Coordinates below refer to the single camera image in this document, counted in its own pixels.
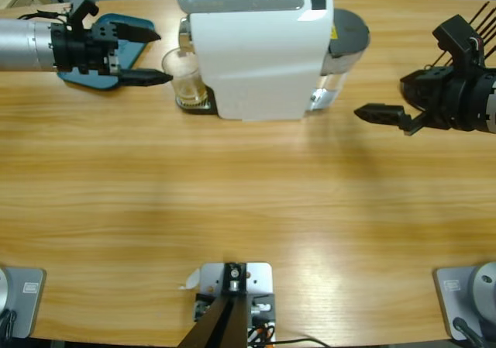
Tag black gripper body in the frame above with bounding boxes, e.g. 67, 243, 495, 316
424, 67, 490, 132
50, 22, 121, 77

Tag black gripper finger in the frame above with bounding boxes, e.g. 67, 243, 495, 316
398, 65, 453, 101
353, 102, 431, 136
115, 67, 174, 89
92, 19, 162, 45

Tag clear glass cup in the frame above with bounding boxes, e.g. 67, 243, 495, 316
161, 47, 208, 111

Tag white capsule coffee machine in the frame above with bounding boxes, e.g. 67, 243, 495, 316
176, 0, 371, 123

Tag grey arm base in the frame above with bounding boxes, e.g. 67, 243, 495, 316
432, 261, 496, 341
0, 267, 47, 340

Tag teal plastic tray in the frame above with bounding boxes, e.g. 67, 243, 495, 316
57, 12, 157, 92

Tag black capsule holder with rods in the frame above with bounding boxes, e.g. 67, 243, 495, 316
432, 1, 496, 70

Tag white paper tab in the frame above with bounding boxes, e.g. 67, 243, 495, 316
178, 269, 201, 291

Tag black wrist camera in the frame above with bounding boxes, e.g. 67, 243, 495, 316
432, 13, 485, 68
64, 0, 98, 27

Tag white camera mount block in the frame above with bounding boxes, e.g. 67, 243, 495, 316
193, 262, 277, 343

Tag black base cable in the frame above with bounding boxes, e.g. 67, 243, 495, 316
0, 308, 19, 341
452, 316, 485, 348

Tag orange wires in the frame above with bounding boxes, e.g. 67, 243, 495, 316
247, 324, 272, 343

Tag dark camera post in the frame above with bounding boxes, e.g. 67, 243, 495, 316
177, 262, 249, 348

